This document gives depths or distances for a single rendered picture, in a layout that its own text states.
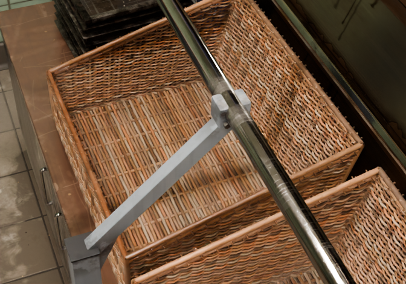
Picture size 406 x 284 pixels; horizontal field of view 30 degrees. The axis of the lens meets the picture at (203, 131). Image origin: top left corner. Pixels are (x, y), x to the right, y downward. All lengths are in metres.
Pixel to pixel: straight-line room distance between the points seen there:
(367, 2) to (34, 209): 1.37
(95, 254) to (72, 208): 0.55
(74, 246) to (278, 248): 0.45
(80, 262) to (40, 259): 1.18
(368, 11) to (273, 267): 0.51
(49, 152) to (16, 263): 0.61
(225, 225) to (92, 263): 0.36
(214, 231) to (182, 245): 0.06
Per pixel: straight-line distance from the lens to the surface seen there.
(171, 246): 1.39
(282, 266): 1.48
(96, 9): 1.81
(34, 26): 2.11
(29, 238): 2.34
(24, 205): 2.42
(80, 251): 1.11
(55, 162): 1.73
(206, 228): 1.39
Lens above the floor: 1.85
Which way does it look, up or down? 45 degrees down
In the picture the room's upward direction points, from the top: 3 degrees clockwise
